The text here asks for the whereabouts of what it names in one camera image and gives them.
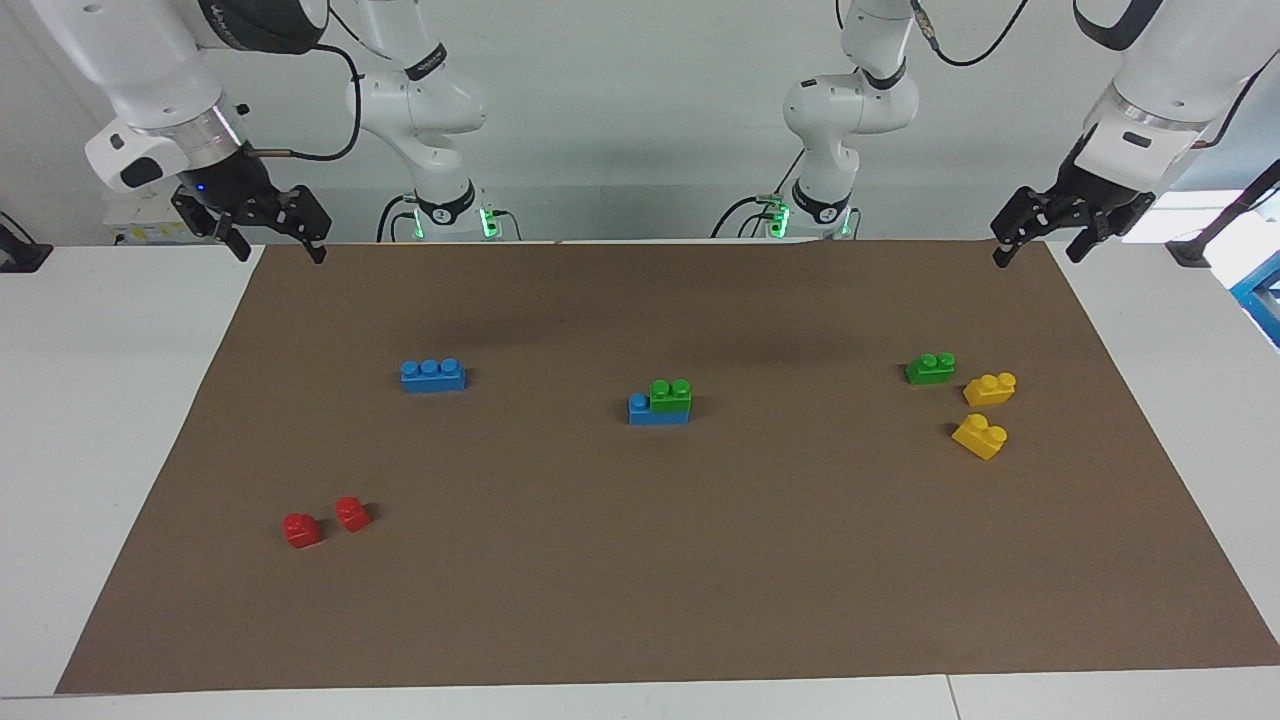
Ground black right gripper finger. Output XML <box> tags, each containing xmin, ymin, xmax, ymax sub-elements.
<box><xmin>172</xmin><ymin>195</ymin><xmax>251</xmax><ymax>263</ymax></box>
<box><xmin>262</xmin><ymin>185</ymin><xmax>333</xmax><ymax>265</ymax></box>

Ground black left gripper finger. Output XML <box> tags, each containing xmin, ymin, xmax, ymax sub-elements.
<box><xmin>990</xmin><ymin>186</ymin><xmax>1063</xmax><ymax>268</ymax></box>
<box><xmin>1066</xmin><ymin>203</ymin><xmax>1138</xmax><ymax>263</ymax></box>

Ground blue three-stud block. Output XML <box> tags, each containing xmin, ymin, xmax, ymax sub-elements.
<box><xmin>628</xmin><ymin>392</ymin><xmax>691</xmax><ymax>427</ymax></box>
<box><xmin>400</xmin><ymin>358</ymin><xmax>467</xmax><ymax>394</ymax></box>

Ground yellow two-stud block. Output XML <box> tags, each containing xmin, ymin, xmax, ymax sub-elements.
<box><xmin>951</xmin><ymin>413</ymin><xmax>1009</xmax><ymax>461</ymax></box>
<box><xmin>963</xmin><ymin>372</ymin><xmax>1018</xmax><ymax>407</ymax></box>

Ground white background box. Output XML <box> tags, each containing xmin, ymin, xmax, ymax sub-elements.
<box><xmin>103</xmin><ymin>190</ymin><xmax>191</xmax><ymax>246</ymax></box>

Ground black clamp stand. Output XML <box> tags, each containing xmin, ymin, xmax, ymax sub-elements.
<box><xmin>1165</xmin><ymin>158</ymin><xmax>1280</xmax><ymax>267</ymax></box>

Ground black table clamp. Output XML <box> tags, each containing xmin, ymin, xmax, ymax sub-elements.
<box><xmin>0</xmin><ymin>212</ymin><xmax>53</xmax><ymax>273</ymax></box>

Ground brown table mat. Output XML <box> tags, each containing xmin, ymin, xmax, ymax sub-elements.
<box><xmin>55</xmin><ymin>240</ymin><xmax>1280</xmax><ymax>694</ymax></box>

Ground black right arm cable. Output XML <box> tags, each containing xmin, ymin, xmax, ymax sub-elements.
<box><xmin>245</xmin><ymin>0</ymin><xmax>401</xmax><ymax>161</ymax></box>

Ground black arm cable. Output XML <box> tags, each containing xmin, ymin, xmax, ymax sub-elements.
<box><xmin>245</xmin><ymin>0</ymin><xmax>401</xmax><ymax>161</ymax></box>
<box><xmin>910</xmin><ymin>0</ymin><xmax>1280</xmax><ymax>151</ymax></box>

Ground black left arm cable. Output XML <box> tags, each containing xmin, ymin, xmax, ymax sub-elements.
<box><xmin>910</xmin><ymin>0</ymin><xmax>1280</xmax><ymax>151</ymax></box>

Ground blue metal frame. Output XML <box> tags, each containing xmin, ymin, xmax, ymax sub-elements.
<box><xmin>1228</xmin><ymin>250</ymin><xmax>1280</xmax><ymax>348</ymax></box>

